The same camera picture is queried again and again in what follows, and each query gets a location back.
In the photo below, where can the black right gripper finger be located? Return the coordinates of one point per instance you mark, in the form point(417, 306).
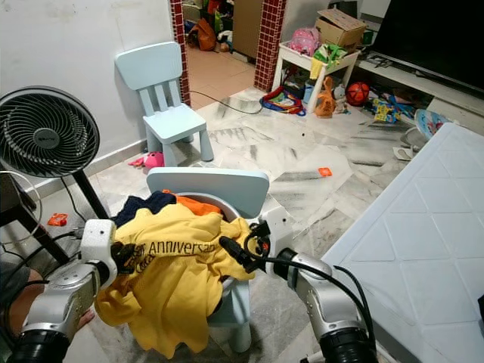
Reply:
point(236, 254)

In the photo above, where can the yellow printed shirt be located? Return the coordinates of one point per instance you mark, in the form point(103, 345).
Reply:
point(166, 302)

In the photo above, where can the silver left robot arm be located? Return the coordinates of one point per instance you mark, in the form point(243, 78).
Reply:
point(64, 295)

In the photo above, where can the navy cloth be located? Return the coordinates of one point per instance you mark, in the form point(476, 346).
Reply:
point(147, 206)

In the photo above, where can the orange cloth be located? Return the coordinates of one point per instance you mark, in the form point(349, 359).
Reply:
point(200, 206)

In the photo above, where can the light blue plastic chair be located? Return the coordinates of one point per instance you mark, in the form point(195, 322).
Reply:
point(208, 184)
point(174, 121)

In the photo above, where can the small red toy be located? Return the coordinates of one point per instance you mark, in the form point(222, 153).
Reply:
point(57, 220)

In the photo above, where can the small orange packet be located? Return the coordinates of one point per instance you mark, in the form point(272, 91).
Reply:
point(324, 172)

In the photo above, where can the pink toy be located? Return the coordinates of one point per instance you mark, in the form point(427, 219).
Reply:
point(153, 159)

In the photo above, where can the dark wooden chair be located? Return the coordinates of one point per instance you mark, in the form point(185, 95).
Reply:
point(15, 215)

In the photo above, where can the black standing fan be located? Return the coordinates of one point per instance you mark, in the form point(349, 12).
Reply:
point(49, 132)

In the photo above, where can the large pale blue folding table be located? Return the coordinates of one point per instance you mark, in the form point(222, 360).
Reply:
point(408, 242)

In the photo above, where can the orange toy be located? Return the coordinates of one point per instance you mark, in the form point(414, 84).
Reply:
point(325, 102)

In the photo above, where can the white slipper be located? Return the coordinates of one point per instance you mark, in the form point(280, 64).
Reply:
point(406, 151)

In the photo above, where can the red ball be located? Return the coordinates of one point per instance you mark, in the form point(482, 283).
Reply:
point(358, 93)

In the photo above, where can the white toy shelf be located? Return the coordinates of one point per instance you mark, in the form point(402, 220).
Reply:
point(291, 60)

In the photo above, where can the colourful picture books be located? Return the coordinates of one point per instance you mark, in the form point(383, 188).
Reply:
point(393, 111)

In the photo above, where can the red white tiled pillar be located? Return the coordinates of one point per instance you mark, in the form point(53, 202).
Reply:
point(180, 38)
point(270, 45)

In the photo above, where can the green toy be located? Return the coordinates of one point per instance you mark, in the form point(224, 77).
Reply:
point(331, 53)

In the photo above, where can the pink bag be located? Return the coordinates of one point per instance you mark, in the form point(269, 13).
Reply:
point(304, 41)

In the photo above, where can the colourful round toy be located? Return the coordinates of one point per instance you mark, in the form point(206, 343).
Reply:
point(431, 122)

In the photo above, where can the orange bag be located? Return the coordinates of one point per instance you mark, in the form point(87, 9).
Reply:
point(204, 34)

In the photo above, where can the brown wooden board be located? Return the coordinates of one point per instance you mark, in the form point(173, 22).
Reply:
point(246, 26)

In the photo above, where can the white television console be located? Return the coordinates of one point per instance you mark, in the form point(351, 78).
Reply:
point(423, 89)

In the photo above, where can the brown cardboard box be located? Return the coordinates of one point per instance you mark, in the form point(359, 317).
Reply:
point(342, 29)

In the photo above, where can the black flat television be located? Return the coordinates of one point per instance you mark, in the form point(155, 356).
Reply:
point(431, 38)

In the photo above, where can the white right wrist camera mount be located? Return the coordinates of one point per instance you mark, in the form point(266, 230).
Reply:
point(280, 227)

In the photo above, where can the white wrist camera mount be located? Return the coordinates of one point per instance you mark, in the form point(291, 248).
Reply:
point(98, 242)
point(280, 227)

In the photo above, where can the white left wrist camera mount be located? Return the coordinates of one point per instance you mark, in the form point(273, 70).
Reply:
point(98, 242)

